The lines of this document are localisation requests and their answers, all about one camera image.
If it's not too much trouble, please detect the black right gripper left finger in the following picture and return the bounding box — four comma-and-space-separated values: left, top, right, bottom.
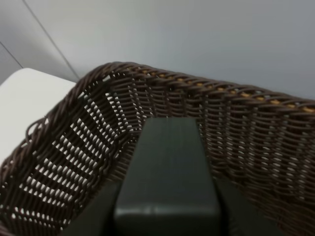
61, 181, 121, 236

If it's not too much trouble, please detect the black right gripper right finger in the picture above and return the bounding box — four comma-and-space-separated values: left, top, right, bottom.
216, 179, 283, 236

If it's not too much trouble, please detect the dark green pump bottle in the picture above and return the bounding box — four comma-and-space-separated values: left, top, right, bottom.
114, 118, 221, 236

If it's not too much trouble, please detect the dark brown wicker basket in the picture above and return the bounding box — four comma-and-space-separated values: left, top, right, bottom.
0, 62, 315, 236

